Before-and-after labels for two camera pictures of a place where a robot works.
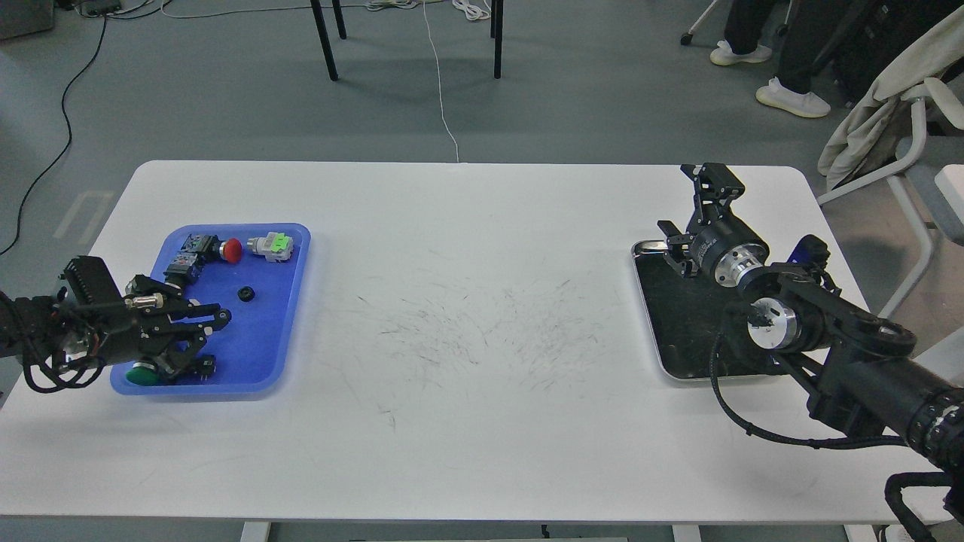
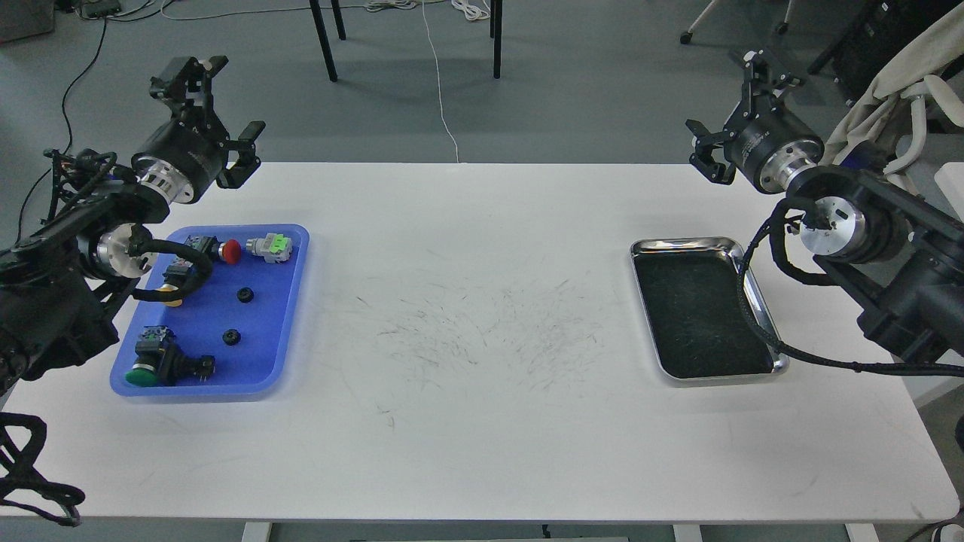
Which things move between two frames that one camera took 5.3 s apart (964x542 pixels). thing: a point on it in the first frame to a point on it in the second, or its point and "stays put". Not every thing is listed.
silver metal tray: (686, 314) stays put
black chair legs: (496, 30) stays put
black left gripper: (139, 330) to (181, 159)
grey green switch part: (276, 246) stays put
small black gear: (246, 293) stays put
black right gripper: (727, 252) to (762, 139)
